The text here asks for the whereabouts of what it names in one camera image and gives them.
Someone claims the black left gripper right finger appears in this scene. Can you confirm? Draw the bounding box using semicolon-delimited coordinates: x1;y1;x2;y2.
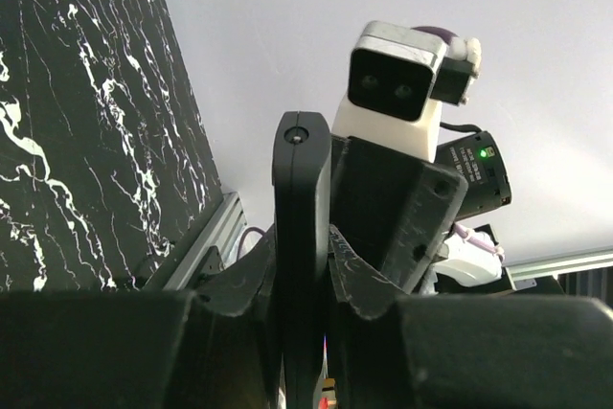
328;229;612;408

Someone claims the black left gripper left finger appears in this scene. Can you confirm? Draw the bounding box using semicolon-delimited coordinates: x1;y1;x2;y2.
1;234;278;408

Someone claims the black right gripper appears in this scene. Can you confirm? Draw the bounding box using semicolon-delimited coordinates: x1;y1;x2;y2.
330;135;468;292

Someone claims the black remote control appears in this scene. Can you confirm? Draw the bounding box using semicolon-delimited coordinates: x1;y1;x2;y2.
272;111;331;408

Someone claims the aluminium front rail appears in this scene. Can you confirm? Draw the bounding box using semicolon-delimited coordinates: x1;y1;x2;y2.
143;192;260;291

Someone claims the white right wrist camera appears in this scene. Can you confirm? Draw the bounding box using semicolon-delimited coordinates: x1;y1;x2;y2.
330;20;483;163

